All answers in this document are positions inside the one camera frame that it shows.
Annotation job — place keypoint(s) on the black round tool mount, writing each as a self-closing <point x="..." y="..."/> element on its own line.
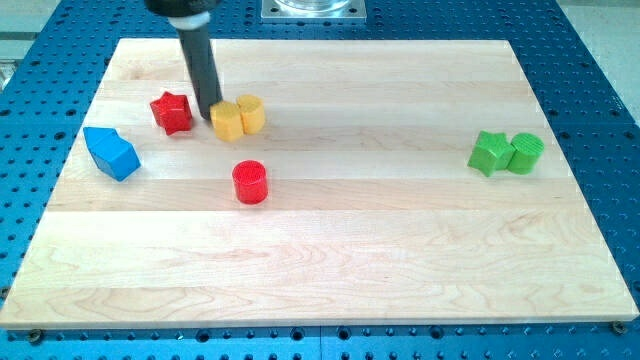
<point x="183" y="14"/>

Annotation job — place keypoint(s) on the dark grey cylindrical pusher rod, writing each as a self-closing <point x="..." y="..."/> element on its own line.
<point x="201" y="66"/>

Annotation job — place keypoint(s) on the red star block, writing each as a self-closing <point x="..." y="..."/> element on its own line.
<point x="172" y="113"/>

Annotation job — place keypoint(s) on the yellow hexagon block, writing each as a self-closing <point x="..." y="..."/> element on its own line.
<point x="226" y="119"/>

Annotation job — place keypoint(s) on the green star block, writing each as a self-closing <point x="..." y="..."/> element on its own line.
<point x="491" y="152"/>

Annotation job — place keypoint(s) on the yellow cylinder block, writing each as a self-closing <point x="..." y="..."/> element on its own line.
<point x="252" y="113"/>

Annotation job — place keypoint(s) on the red cylinder block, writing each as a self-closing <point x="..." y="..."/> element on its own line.
<point x="250" y="182"/>

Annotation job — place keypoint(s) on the blue arrow-shaped block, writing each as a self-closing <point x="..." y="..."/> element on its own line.
<point x="112" y="154"/>

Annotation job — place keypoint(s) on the light wooden board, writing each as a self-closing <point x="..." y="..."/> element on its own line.
<point x="372" y="215"/>

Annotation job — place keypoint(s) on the left board clamp screw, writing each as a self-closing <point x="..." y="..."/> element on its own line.
<point x="35" y="336"/>

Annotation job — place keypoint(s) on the board clamp screw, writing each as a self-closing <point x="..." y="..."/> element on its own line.
<point x="35" y="336"/>
<point x="618" y="328"/>

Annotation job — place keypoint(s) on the green cylinder block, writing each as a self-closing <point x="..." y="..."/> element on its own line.
<point x="528" y="148"/>

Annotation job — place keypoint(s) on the right board clamp screw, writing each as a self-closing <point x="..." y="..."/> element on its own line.
<point x="618" y="328"/>

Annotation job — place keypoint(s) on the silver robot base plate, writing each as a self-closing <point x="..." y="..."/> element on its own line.
<point x="275" y="11"/>

